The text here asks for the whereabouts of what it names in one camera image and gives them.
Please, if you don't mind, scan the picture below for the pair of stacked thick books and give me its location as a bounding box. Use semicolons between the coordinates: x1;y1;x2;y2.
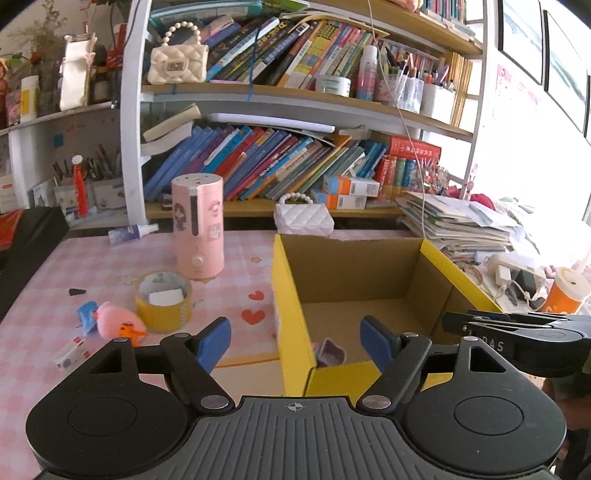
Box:
141;104;202;156

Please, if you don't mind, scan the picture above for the pink cylindrical humidifier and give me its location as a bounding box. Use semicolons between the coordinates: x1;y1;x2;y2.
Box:
172;174;225;280

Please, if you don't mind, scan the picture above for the white wooden bookshelf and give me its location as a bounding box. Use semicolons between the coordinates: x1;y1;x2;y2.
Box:
119;0;485;224

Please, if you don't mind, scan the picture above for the orange drink cup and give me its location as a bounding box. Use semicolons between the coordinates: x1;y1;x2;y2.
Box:
538;265;591;317

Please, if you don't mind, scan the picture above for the black framed picture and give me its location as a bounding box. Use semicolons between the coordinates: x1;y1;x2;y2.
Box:
544;9;591;136
498;0;546;85

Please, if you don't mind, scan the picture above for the small spray bottle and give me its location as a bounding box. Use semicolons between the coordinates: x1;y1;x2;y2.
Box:
107;223;159;245

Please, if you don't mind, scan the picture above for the yellow cardboard box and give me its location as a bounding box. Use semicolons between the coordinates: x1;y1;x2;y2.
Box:
271;233;506;398

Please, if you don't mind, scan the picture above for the row of leaning blue books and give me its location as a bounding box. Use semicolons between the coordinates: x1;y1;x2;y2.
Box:
143;124;389;201

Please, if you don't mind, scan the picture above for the printed pen holder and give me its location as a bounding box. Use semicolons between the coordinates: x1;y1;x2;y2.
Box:
92;178;126;212

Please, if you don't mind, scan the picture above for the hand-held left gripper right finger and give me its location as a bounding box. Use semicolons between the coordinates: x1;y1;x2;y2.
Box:
356;316;509;414

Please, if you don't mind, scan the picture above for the small purple container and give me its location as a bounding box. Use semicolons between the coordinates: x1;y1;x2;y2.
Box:
316;338;346;367

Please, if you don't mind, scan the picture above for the stack of papers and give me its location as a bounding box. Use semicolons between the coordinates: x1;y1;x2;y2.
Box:
397;191;520;260

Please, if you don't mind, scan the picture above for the pink tall bottle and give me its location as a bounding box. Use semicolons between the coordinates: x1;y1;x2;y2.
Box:
356;45;379;102

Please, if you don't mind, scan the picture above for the pink wall poster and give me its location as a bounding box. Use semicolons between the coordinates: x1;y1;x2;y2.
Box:
496;65;541;112

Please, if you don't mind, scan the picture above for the clear pen holder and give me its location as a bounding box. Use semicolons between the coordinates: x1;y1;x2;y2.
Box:
376;69;423;114

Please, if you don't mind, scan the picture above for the white power strip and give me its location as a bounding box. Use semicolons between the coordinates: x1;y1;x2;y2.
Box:
485;253;546;288

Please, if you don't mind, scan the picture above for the white quilted handbag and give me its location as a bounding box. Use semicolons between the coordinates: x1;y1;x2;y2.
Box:
274;193;335;237

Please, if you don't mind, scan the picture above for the pink plush toy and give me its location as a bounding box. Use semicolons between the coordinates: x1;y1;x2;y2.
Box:
95;301;148;347

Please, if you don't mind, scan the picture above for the pink checked tablecloth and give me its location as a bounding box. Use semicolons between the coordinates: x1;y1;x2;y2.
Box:
0;229;296;462

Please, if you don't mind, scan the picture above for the white pen holder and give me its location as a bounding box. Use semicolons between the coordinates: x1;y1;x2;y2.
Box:
422;83;455;124

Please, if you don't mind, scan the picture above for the yellow tape roll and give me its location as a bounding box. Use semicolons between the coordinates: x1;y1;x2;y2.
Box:
135;271;193;333

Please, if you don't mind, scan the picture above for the small blue item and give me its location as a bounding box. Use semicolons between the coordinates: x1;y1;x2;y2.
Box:
76;301;99;334

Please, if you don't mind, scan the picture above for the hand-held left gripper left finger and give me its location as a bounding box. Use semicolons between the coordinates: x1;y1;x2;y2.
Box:
83;317;235;414

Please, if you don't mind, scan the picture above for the row of leaning colourful books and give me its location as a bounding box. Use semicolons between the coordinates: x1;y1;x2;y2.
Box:
205;14;377;90

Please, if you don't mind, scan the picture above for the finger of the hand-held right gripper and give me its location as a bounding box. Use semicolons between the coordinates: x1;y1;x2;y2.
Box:
441;311;591;334

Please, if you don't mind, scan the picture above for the white round tin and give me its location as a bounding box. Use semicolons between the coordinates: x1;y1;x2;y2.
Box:
315;74;352;97

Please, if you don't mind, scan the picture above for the black box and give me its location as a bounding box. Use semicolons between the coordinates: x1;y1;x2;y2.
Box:
0;207;70;324

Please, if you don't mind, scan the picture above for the red tube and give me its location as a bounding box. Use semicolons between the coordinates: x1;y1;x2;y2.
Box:
73;156;89;217

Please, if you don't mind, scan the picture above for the red thick book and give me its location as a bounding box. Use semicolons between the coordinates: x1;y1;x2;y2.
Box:
385;135;441;160

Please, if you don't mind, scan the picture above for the cream quilted handbag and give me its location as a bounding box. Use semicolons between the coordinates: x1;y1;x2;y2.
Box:
148;23;208;85

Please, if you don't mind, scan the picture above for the white paper carton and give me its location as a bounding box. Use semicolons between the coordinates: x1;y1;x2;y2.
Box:
60;34;96;112

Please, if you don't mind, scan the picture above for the white bottle yellow label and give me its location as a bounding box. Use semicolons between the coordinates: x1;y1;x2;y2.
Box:
19;76;38;123

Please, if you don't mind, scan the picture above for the small white red packet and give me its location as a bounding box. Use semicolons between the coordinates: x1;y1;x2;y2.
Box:
52;337;89;370

